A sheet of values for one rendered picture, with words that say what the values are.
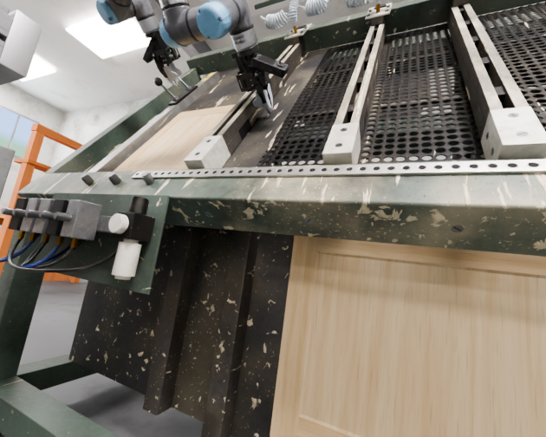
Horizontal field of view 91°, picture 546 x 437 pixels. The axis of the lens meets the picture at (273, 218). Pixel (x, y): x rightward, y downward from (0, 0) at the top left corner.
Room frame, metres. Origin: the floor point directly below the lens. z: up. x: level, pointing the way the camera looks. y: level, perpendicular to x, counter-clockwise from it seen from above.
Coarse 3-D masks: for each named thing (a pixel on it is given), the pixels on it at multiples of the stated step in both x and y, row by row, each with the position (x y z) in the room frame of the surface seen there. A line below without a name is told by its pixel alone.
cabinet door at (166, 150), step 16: (192, 112) 1.09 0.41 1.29; (208, 112) 1.04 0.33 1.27; (224, 112) 0.99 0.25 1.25; (176, 128) 1.03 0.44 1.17; (192, 128) 0.98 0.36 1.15; (208, 128) 0.93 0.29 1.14; (144, 144) 1.00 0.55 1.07; (160, 144) 0.97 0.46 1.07; (176, 144) 0.92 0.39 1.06; (192, 144) 0.88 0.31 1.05; (128, 160) 0.94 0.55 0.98; (144, 160) 0.91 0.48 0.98; (160, 160) 0.87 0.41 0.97; (176, 160) 0.84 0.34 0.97
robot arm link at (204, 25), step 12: (216, 0) 0.57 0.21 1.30; (228, 0) 0.58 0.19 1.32; (192, 12) 0.59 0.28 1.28; (204, 12) 0.56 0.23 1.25; (216, 12) 0.55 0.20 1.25; (228, 12) 0.58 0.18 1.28; (192, 24) 0.61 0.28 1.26; (204, 24) 0.58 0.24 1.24; (216, 24) 0.57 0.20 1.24; (228, 24) 0.59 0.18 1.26; (204, 36) 0.63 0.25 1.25; (216, 36) 0.60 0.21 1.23
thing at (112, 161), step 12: (216, 72) 1.35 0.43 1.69; (204, 84) 1.29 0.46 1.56; (192, 96) 1.23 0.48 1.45; (168, 108) 1.15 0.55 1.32; (180, 108) 1.18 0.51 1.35; (156, 120) 1.09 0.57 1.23; (168, 120) 1.13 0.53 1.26; (144, 132) 1.04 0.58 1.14; (156, 132) 1.09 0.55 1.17; (132, 144) 1.00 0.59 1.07; (108, 156) 0.97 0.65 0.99; (120, 156) 0.97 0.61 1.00; (96, 168) 0.92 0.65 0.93; (108, 168) 0.94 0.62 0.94
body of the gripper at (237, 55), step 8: (256, 48) 0.71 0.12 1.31; (232, 56) 0.75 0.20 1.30; (240, 56) 0.74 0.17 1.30; (248, 56) 0.73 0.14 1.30; (240, 64) 0.76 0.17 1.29; (248, 64) 0.75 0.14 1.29; (240, 72) 0.79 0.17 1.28; (248, 72) 0.76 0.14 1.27; (256, 72) 0.75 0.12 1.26; (264, 72) 0.78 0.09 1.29; (240, 80) 0.79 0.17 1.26; (248, 80) 0.78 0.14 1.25; (256, 80) 0.77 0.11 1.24; (264, 80) 0.79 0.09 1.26; (240, 88) 0.81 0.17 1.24; (248, 88) 0.80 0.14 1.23; (256, 88) 0.80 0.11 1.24
